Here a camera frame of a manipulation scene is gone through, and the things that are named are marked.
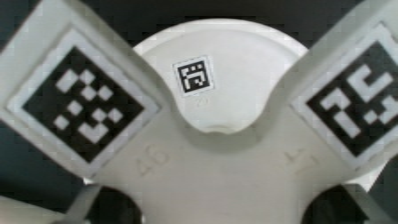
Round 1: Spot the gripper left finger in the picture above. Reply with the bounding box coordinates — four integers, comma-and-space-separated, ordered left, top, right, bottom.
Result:
54, 184, 141, 224

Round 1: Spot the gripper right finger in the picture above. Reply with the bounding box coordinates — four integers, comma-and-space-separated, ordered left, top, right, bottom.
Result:
299, 184, 390, 224

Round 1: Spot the white cross-shaped table base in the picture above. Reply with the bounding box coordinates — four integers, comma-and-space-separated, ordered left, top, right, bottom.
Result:
0, 0, 398, 224

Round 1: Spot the white round table top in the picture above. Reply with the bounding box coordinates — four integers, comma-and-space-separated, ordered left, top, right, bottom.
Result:
132, 18, 307, 134

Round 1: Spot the white marker plate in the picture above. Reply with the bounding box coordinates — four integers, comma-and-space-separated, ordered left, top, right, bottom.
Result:
0, 196, 61, 224

